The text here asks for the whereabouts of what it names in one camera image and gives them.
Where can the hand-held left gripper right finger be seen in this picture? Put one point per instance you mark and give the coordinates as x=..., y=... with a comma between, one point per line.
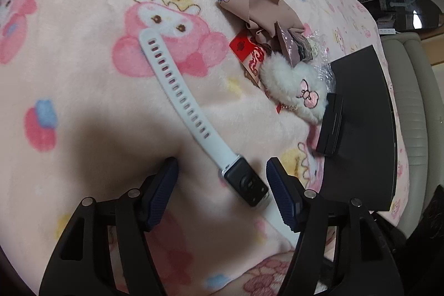
x=282, y=195

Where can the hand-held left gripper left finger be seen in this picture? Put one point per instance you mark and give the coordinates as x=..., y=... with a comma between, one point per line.
x=161, y=192

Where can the small black case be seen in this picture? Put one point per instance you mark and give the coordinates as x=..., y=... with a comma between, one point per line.
x=329, y=129

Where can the black storage box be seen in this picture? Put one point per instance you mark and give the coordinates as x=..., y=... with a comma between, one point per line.
x=364, y=129

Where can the white fluffy heart plush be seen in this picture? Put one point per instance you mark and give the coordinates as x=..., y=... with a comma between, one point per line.
x=288, y=77

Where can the clear plastic packet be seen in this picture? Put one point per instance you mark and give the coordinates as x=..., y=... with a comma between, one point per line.
x=315, y=49

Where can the mauve glossy packet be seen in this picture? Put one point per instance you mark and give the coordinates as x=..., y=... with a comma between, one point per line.
x=288, y=43

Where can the red paper packet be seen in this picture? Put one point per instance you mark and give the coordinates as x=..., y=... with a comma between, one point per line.
x=241, y=46

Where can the beige printed cloth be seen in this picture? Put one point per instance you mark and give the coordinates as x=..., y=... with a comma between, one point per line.
x=263, y=4

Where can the pink printed blanket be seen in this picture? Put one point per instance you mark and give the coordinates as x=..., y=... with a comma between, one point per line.
x=86, y=22

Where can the white power strip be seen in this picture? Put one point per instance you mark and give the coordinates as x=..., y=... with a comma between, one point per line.
x=386, y=31

